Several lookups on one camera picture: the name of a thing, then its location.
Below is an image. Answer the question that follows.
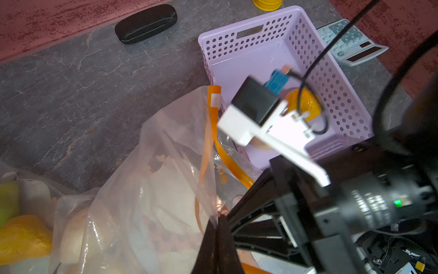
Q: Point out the orange fruit from bag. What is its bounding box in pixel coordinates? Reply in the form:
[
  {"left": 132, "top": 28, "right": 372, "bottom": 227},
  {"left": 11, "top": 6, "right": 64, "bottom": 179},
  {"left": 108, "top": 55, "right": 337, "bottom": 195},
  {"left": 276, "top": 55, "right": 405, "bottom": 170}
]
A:
[{"left": 285, "top": 88, "right": 321, "bottom": 122}]

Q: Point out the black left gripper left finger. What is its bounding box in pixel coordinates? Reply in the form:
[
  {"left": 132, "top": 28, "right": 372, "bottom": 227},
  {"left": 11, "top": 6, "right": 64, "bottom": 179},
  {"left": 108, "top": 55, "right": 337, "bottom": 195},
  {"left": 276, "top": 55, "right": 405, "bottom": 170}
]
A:
[{"left": 191, "top": 221, "right": 218, "bottom": 274}]

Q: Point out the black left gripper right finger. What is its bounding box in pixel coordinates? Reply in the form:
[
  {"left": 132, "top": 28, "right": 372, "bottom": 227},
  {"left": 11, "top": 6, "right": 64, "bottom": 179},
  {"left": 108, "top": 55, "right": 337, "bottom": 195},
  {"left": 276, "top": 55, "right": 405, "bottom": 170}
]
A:
[{"left": 217, "top": 215, "right": 245, "bottom": 274}]

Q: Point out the clear bag with green fruit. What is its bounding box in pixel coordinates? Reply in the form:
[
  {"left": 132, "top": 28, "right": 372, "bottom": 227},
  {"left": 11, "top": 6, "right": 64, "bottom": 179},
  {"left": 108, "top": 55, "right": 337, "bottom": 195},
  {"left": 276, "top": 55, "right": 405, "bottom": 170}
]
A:
[{"left": 0, "top": 160, "right": 96, "bottom": 274}]

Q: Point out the beige pear lower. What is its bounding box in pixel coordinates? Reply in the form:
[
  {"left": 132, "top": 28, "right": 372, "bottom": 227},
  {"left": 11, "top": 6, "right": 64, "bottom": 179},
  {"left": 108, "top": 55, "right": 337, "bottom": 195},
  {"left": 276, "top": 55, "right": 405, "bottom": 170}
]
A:
[{"left": 59, "top": 207, "right": 89, "bottom": 264}]

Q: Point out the grey desk calculator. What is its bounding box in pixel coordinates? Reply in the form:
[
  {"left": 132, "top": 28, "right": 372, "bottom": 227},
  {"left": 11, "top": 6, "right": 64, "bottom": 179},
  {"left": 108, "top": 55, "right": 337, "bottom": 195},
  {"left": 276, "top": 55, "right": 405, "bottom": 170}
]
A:
[{"left": 317, "top": 19, "right": 388, "bottom": 67}]

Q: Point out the black glasses case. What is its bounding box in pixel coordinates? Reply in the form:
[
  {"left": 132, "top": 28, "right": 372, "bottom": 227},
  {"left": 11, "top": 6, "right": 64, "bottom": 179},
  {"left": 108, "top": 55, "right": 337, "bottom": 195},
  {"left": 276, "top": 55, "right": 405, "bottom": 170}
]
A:
[{"left": 115, "top": 4, "right": 177, "bottom": 45}]

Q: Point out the orange fruit in left bag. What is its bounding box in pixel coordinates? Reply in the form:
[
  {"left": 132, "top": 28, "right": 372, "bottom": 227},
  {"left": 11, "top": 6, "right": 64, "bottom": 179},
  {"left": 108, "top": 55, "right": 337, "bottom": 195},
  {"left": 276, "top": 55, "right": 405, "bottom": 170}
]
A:
[{"left": 1, "top": 215, "right": 52, "bottom": 266}]

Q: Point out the lilac perforated plastic basket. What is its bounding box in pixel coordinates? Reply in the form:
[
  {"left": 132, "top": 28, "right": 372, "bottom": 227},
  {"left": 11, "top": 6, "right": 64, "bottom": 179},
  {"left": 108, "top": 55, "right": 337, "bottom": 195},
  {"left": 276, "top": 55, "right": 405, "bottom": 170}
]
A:
[{"left": 198, "top": 6, "right": 373, "bottom": 160}]

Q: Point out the clear zip-top bag orange seal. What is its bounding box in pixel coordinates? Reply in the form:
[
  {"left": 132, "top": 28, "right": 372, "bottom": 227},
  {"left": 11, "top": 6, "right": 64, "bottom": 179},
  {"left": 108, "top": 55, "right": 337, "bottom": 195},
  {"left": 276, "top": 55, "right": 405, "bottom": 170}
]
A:
[{"left": 47, "top": 85, "right": 271, "bottom": 274}]

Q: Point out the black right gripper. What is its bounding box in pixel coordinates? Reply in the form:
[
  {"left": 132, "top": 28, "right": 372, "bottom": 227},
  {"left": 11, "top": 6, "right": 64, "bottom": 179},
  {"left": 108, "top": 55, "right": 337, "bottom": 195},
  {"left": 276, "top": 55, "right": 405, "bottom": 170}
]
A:
[{"left": 228, "top": 71, "right": 438, "bottom": 274}]

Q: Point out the yellow pen cup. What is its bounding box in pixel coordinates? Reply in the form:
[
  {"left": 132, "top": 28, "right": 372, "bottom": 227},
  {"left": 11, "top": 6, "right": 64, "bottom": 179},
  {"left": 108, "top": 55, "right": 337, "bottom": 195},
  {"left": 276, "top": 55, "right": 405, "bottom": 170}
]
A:
[{"left": 253, "top": 0, "right": 283, "bottom": 12}]

